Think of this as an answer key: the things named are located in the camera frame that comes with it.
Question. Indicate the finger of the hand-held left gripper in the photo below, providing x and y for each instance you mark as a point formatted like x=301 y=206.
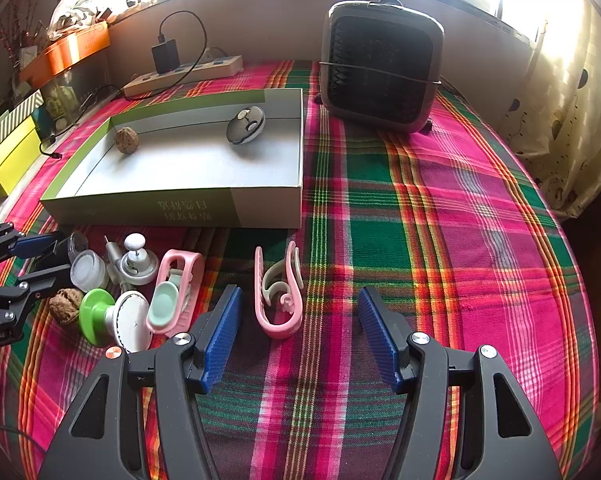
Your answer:
x=40 y=280
x=30 y=245

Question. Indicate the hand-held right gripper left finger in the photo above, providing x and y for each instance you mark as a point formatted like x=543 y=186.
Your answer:
x=223 y=340

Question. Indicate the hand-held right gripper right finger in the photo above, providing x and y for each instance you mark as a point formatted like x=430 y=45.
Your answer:
x=380 y=340

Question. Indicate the brown walnut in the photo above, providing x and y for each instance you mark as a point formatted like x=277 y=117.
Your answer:
x=65 y=305
x=126 y=141

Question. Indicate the black item with clear cap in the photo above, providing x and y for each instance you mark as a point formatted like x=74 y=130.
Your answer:
x=75 y=246

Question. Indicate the small white jar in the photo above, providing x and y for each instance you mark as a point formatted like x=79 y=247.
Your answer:
x=88 y=271

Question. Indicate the green white thread spool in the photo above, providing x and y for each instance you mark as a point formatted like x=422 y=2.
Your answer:
x=96 y=312

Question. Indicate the pink oval clip with mint insert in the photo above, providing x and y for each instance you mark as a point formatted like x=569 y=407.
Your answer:
x=173 y=292

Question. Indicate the green and white cardboard box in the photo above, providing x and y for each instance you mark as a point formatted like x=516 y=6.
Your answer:
x=195 y=170

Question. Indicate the small grey tube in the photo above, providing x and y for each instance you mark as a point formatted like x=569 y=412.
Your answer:
x=112 y=257

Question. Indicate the yellow-green box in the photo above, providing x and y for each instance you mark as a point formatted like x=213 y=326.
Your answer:
x=5 y=160

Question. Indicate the grey stamp with white knob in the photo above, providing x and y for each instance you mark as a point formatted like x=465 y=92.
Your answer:
x=136 y=261

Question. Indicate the pink and green plaid cloth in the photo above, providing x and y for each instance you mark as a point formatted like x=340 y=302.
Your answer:
x=430 y=235

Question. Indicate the orange box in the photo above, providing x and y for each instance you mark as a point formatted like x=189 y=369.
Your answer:
x=65 y=52

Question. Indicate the round black and white case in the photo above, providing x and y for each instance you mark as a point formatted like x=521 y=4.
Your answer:
x=246 y=125

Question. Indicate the black charger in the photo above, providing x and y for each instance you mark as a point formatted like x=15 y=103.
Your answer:
x=165 y=57

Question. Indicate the white plastic bag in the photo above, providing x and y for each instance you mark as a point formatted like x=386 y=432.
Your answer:
x=73 y=5

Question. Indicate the beige power strip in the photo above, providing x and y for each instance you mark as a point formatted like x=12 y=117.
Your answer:
x=205 y=69

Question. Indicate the grey and black desk heater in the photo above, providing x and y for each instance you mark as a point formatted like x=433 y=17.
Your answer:
x=380 y=65

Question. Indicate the cream patterned curtain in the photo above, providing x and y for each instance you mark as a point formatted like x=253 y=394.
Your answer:
x=570 y=110

